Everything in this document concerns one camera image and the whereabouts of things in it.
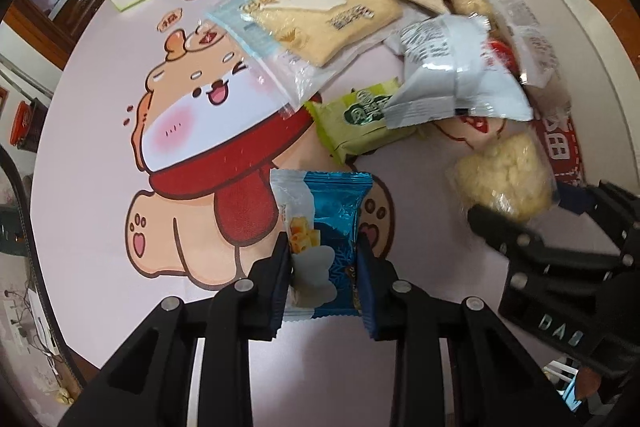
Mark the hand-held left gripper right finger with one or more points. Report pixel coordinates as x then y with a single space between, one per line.
367 299

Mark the white foil snack packet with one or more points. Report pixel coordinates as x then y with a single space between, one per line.
450 67

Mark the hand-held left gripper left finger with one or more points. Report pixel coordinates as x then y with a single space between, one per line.
280 297

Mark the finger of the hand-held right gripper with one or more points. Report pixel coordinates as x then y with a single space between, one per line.
505 229
572 199

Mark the white plastic bin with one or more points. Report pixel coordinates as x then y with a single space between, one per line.
600 72

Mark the large clear bread packet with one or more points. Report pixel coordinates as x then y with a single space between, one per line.
310 22

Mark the green snack packet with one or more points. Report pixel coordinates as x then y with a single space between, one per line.
350 122

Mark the blue snack packet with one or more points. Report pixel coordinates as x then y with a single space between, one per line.
340 217

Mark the clear crinkled snack packet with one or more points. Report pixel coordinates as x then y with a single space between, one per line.
535 42

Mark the blue plastic stool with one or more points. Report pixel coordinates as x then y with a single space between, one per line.
572 392

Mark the red plastic container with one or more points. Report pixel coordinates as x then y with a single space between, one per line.
21 122

